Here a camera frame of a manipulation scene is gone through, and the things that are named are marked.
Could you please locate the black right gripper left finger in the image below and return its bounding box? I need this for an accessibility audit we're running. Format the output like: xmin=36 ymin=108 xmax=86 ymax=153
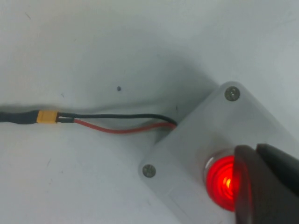
xmin=234 ymin=145 xmax=299 ymax=224

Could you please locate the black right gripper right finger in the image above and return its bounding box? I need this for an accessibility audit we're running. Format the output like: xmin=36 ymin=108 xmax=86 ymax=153
xmin=256 ymin=143 xmax=299 ymax=188

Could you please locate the grey button control box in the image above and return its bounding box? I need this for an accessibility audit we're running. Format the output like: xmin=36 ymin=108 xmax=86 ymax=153
xmin=137 ymin=81 xmax=299 ymax=224

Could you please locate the red indicator light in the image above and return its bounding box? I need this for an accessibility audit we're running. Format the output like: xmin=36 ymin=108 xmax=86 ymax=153
xmin=202 ymin=154 xmax=237 ymax=212

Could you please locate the small silver lid screw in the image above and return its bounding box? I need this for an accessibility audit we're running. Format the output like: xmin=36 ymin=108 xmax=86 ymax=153
xmin=142 ymin=163 xmax=157 ymax=178
xmin=224 ymin=86 xmax=241 ymax=102

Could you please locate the thin red wire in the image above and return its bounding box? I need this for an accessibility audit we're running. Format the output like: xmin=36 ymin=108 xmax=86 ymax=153
xmin=57 ymin=117 xmax=177 ymax=135

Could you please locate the thin black wire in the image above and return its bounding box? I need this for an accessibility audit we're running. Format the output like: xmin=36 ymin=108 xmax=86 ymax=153
xmin=57 ymin=112 xmax=178 ymax=126

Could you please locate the yellow wire connector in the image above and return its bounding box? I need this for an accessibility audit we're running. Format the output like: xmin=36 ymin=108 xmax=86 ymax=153
xmin=36 ymin=110 xmax=59 ymax=125

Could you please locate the black sheathed cable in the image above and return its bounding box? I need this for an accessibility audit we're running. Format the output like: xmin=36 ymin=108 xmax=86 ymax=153
xmin=0 ymin=105 xmax=39 ymax=126

